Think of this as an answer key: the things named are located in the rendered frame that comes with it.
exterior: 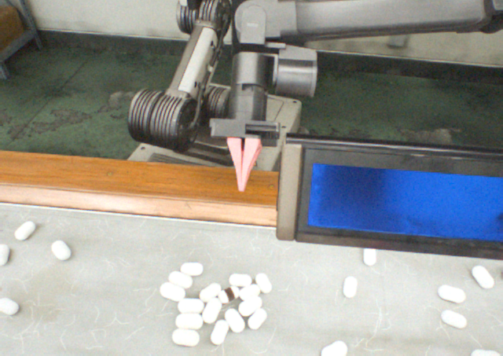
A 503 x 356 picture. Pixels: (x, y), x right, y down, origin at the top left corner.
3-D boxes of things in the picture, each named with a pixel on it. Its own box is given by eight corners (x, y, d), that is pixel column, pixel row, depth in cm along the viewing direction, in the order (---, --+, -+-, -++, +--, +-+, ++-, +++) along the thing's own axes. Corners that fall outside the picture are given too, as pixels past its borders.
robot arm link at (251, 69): (234, 58, 65) (233, 44, 59) (277, 61, 65) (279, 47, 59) (230, 100, 64) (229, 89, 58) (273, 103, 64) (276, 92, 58)
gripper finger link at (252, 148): (255, 190, 56) (261, 124, 57) (205, 187, 57) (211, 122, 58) (258, 193, 63) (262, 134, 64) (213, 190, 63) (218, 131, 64)
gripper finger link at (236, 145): (273, 192, 56) (277, 126, 57) (222, 188, 56) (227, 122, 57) (273, 194, 63) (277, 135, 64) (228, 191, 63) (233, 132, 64)
